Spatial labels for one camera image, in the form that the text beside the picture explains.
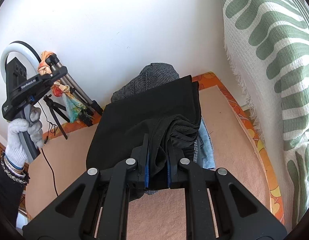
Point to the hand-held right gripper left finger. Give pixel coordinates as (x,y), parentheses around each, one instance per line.
(147,175)

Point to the green and white striped pillow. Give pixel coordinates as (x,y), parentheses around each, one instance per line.
(269,55)

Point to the small black tripod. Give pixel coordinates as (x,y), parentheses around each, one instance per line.
(57,117)

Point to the person's left hand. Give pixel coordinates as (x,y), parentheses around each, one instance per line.
(15,140)

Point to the folded grey tripod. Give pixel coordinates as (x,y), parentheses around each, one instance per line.
(94,105)

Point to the folded grey pants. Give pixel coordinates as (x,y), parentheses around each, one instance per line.
(149,77)

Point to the colourful scarf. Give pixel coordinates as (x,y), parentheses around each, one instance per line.
(69,100)

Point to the folded blue jeans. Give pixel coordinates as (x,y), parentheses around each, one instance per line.
(207,155)

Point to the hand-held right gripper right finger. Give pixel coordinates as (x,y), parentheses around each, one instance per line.
(169,177)

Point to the orange floral mattress cover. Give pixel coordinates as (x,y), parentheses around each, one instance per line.
(275,205)

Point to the person's left forearm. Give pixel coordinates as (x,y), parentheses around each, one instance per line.
(7,197)

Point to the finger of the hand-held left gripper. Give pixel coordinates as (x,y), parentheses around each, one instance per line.
(54,73)

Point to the pink bed sheet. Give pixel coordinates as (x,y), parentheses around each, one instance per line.
(232,130)

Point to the black pants with yellow print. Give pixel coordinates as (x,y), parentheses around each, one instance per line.
(144,110)

